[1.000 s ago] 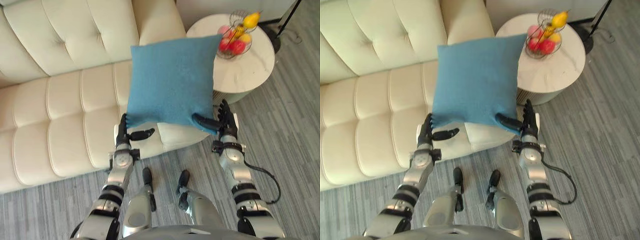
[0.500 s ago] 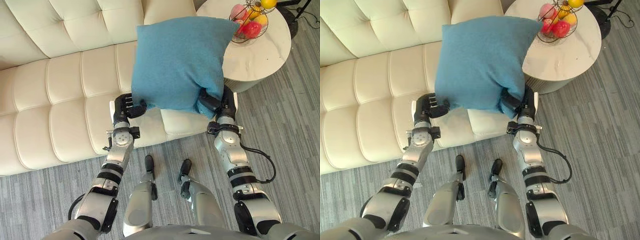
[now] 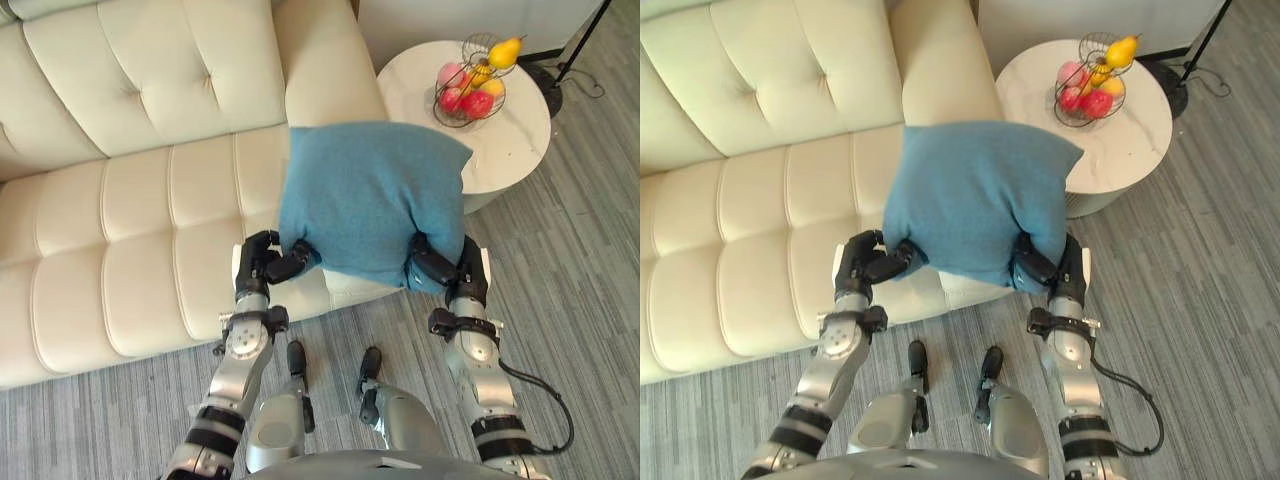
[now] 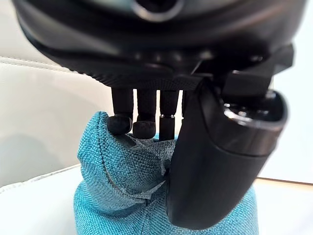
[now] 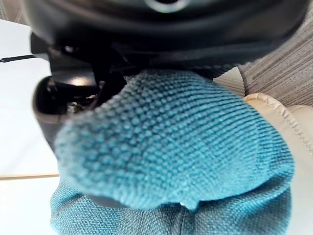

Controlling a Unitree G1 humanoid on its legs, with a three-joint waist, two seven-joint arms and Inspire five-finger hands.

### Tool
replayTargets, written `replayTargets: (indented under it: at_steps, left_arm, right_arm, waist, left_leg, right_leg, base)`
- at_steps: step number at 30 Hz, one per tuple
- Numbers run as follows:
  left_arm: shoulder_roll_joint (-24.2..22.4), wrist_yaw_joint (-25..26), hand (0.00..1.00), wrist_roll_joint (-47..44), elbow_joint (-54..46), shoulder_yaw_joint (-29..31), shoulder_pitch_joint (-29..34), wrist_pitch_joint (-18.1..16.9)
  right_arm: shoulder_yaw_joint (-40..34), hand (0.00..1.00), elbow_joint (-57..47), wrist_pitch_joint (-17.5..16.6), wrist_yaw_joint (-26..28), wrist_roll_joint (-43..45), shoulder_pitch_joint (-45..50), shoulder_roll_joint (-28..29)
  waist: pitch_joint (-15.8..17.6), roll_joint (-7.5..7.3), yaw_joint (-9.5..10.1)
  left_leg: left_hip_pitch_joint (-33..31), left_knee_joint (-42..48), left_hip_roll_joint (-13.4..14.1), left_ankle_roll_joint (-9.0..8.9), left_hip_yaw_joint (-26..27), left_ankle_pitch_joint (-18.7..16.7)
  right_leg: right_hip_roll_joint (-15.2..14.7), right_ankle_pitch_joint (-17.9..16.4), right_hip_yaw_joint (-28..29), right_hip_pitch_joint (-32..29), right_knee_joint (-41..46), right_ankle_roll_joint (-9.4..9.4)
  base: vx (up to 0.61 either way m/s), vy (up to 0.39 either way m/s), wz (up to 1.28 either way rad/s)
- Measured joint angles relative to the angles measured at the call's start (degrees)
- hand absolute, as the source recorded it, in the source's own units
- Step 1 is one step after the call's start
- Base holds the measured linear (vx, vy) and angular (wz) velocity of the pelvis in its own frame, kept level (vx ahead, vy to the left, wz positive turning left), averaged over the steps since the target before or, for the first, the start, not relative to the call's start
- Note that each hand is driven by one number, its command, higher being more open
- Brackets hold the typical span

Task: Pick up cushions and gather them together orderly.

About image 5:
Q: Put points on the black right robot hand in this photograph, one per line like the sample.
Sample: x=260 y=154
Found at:
x=127 y=29

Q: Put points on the teal woven cushion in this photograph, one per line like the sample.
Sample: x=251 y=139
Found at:
x=176 y=147

